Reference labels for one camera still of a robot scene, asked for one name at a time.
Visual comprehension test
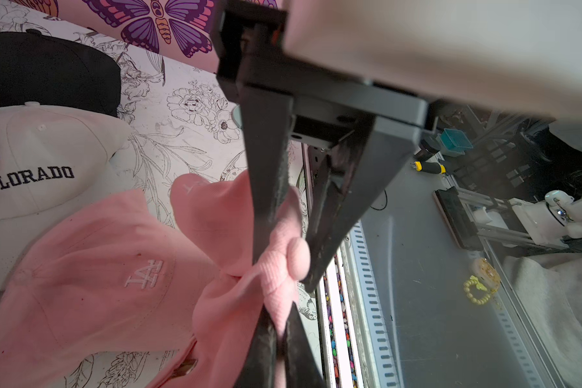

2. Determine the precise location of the white Colorado cap centre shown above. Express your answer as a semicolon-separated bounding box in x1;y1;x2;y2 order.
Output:
0;102;132;291

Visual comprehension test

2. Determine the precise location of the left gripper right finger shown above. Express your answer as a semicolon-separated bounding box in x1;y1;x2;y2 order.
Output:
282;303;327;388

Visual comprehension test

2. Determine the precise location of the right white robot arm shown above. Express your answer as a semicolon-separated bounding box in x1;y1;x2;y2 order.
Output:
211;1;582;289

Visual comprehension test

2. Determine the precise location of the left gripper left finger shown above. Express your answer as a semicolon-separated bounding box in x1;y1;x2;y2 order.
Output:
234;307;277;388

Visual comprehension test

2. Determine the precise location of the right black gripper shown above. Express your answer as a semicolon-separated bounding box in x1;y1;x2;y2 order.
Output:
210;1;428;293

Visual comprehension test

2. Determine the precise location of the aluminium front rail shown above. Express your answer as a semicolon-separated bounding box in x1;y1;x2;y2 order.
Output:
317;223;400;387

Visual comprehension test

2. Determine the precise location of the pink cap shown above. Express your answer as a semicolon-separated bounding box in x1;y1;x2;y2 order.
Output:
0;189;218;387
152;172;310;387

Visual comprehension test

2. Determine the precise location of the black cap back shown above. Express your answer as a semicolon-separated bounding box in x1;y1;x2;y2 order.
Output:
0;29;121;117

